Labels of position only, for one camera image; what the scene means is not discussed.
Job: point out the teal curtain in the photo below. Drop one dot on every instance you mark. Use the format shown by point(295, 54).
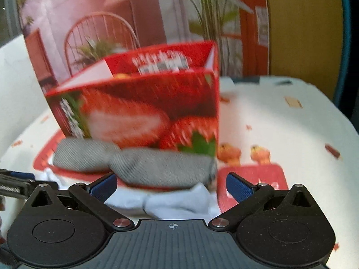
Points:
point(346, 92)

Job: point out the grey knitted cloth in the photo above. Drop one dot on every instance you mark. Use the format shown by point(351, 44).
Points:
point(138, 167)

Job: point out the printed room backdrop cloth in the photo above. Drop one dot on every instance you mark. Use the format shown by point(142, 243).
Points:
point(65, 36)

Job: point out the white cloth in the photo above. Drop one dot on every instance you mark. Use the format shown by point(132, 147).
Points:
point(194, 203)

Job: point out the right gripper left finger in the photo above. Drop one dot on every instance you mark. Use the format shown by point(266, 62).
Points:
point(91, 199)

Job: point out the wooden wall panel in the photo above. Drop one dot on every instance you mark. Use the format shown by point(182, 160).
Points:
point(305, 41)

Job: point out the red strawberry cardboard box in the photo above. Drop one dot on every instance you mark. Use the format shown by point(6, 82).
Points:
point(162, 96)

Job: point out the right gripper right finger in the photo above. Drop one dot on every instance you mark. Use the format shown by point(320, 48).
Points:
point(249, 197)

